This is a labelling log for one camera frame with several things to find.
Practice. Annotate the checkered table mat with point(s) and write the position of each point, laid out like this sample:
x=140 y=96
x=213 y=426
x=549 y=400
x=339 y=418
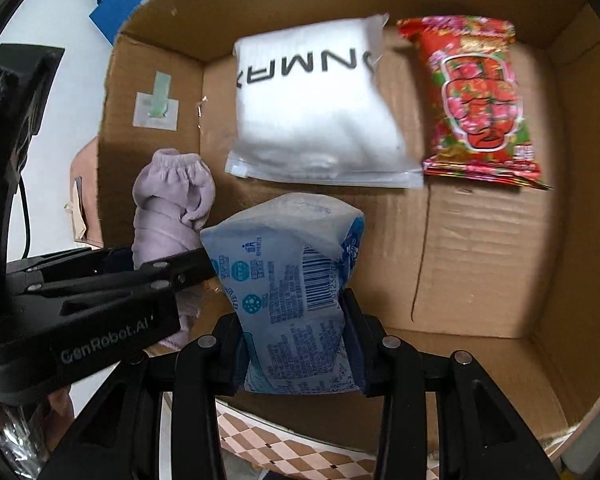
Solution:
x=275 y=448

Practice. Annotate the lilac sock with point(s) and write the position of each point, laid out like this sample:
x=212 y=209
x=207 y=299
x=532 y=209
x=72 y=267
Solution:
x=173 y=196

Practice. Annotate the small cardboard scrap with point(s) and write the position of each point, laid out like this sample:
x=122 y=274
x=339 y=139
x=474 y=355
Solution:
x=75 y=208

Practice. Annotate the white bagged cloth packet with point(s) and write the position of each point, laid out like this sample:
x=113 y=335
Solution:
x=309 y=110

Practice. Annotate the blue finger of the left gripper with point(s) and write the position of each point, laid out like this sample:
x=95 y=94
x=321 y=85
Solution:
x=27 y=73
x=64 y=284

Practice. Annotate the red snack packet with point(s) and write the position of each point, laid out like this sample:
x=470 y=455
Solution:
x=480 y=132

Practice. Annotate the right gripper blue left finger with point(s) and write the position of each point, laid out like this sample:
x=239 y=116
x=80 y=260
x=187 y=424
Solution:
x=117 y=434

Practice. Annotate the light blue tissue pack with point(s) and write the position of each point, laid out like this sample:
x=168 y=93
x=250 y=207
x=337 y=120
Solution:
x=282 y=265

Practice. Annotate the open cardboard box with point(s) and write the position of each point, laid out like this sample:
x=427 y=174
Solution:
x=510 y=274

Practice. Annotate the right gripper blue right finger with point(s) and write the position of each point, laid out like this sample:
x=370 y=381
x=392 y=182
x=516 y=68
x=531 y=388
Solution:
x=480 y=433

